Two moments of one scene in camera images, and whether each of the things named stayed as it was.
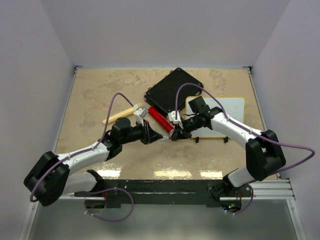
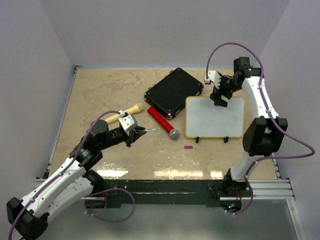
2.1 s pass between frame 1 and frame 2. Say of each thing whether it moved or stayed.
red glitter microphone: stayed
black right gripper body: moved
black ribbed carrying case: stayed
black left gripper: moved
